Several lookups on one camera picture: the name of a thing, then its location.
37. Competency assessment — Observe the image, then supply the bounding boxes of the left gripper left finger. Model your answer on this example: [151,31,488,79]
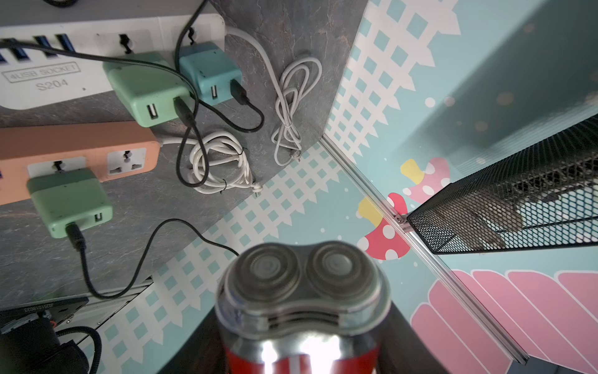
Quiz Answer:
[159,310,229,374]

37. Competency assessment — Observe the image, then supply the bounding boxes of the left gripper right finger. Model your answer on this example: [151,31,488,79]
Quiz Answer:
[378,303,448,374]

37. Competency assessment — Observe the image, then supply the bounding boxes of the long black charging cable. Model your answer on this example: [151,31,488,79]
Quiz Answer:
[64,218,240,300]

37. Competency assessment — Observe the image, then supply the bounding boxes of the green charger adapter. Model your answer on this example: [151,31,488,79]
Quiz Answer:
[26,168,114,238]
[103,62,194,128]
[179,41,243,106]

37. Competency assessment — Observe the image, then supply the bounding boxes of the orange power strip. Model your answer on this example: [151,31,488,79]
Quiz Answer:
[1,122,160,205]

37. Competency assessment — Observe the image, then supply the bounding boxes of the white power strip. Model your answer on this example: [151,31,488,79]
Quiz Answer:
[0,12,227,112]

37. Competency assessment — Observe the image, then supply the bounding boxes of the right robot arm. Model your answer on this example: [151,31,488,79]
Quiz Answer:
[1,313,102,373]

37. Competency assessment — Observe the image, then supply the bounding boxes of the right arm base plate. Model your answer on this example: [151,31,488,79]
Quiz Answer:
[1,296,90,327]

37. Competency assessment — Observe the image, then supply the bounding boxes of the black wire mesh basket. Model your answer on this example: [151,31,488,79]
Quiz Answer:
[406,116,597,255]

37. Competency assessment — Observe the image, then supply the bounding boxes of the white power strip cord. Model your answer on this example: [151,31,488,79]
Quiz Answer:
[223,25,324,167]

